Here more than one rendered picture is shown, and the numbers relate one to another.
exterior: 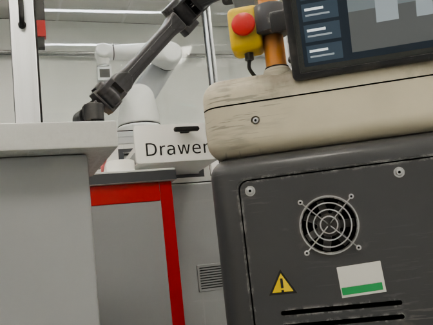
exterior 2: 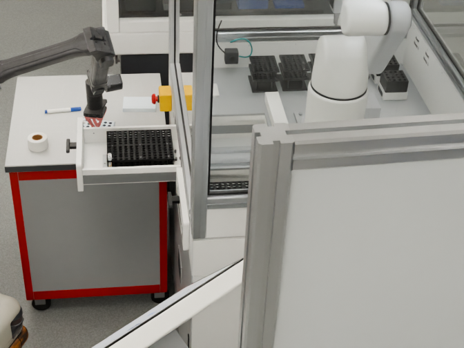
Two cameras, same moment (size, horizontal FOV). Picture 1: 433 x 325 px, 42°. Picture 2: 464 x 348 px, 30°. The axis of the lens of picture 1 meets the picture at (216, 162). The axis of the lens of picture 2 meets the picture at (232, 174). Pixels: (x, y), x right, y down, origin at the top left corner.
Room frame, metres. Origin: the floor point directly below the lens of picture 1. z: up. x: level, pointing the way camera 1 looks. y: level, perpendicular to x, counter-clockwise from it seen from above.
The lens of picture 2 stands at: (2.50, -2.18, 2.58)
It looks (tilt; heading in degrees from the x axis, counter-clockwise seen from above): 37 degrees down; 99
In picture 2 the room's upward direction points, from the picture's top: 3 degrees clockwise
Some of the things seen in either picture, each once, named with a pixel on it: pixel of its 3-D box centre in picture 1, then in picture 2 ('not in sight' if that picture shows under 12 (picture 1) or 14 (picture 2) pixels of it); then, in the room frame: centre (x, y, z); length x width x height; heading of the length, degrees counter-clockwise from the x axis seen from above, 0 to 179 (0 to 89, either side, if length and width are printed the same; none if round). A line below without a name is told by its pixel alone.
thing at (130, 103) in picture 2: not in sight; (139, 104); (1.69, 0.60, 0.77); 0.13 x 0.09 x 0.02; 14
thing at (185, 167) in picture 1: (169, 159); (142, 152); (1.83, 0.15, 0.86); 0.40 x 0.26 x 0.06; 18
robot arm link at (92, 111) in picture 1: (93, 113); (95, 86); (1.60, 0.34, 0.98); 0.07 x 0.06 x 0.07; 35
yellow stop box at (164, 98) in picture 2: not in sight; (164, 98); (1.82, 0.49, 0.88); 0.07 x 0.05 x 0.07; 108
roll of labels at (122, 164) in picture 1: (120, 169); (37, 141); (1.41, 0.24, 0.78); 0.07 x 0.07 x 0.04
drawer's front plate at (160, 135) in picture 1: (184, 142); (80, 152); (1.63, 0.09, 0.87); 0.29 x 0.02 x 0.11; 108
